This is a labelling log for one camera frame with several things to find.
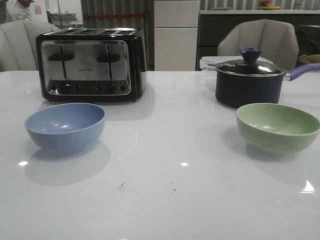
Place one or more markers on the beige armchair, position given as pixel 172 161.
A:
pixel 18 51
pixel 278 38

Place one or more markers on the blue bowl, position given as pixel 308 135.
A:
pixel 66 128

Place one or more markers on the person in white shirt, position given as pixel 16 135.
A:
pixel 14 10

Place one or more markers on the left beige armchair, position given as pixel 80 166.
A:
pixel 18 51

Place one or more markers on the red barrier tape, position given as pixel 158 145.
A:
pixel 117 16

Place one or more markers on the clear plastic container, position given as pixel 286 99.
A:
pixel 208 63

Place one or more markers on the glass pot lid blue knob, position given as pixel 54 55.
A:
pixel 249 65

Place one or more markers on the dark blue saucepan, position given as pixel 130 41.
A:
pixel 236 91

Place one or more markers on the white refrigerator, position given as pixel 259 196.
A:
pixel 175 34

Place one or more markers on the dark counter cabinet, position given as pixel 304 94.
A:
pixel 222 34

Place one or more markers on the right beige armchair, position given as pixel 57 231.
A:
pixel 278 38

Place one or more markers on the green bowl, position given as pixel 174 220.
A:
pixel 277 129

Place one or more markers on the fruit bowl on counter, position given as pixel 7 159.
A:
pixel 267 5

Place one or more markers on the metal rack cart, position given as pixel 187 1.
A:
pixel 62 19

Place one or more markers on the grey curtain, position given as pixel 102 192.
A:
pixel 120 7

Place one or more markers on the black chrome four-slot toaster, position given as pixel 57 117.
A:
pixel 97 65

